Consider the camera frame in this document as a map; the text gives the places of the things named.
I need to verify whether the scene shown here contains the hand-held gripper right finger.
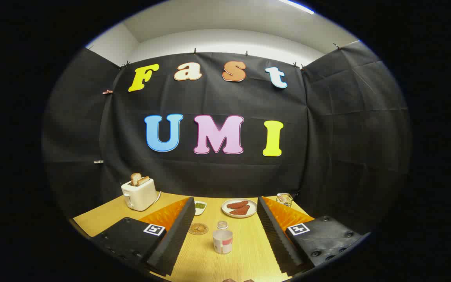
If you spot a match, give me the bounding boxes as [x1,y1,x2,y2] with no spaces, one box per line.
[257,196,371,276]

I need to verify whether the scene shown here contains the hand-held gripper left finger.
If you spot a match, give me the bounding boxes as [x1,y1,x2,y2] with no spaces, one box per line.
[90,197,197,277]

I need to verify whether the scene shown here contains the round cork coaster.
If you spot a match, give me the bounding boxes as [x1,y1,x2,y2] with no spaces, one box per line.
[188,222,209,235]

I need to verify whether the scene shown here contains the clear juice bottle pink label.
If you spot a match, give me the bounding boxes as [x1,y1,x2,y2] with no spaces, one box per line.
[213,221,234,255]

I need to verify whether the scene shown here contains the wooden table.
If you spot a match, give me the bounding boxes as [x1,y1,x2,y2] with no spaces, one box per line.
[73,191,316,282]

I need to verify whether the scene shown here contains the white round plate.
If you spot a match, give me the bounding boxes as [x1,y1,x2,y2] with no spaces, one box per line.
[221,199,258,219]

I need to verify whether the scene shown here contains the white toaster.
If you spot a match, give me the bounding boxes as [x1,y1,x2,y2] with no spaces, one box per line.
[121,178,158,212]

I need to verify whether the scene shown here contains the black backdrop cloth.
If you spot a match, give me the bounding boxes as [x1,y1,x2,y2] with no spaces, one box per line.
[41,41,412,235]

